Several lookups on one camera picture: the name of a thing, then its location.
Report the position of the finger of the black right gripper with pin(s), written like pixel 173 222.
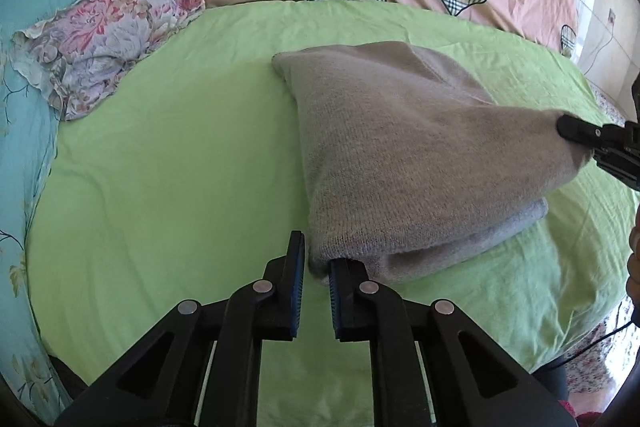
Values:
pixel 582 132

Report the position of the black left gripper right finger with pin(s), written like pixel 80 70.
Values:
pixel 362 309

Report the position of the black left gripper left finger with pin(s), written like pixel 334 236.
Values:
pixel 282 309

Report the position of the beige knit sweater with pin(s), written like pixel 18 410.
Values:
pixel 409 166

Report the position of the person's right hand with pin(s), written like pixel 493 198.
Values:
pixel 633 268

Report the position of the green bed sheet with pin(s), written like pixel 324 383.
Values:
pixel 190 179

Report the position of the floral ruffled pillow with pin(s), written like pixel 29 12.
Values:
pixel 77 58

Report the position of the teal floral blanket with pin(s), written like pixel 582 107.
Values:
pixel 31 391

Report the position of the wall power socket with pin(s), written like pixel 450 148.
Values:
pixel 611 17

